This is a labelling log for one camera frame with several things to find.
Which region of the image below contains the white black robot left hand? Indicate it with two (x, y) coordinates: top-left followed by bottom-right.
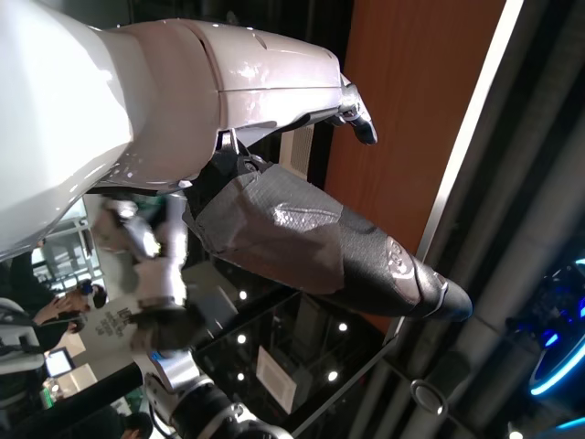
(0, 0), (472, 324)

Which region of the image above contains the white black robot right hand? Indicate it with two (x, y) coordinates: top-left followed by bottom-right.
(93, 194), (189, 310)

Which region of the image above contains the black pole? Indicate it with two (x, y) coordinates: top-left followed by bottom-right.
(0, 363), (147, 429)

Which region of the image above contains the white ventilation grille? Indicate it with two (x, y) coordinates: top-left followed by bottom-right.
(278, 125), (316, 180)

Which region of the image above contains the person in dark jacket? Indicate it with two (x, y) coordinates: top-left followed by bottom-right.
(8, 253), (88, 353)

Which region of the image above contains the small round ceiling fixture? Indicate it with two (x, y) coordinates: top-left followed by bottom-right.
(409, 379), (450, 416)

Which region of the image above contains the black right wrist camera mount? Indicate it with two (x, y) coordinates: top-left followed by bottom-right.
(130, 308), (200, 362)

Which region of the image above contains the person in white t-shirt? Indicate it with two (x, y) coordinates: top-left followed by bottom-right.
(54, 278), (143, 367)

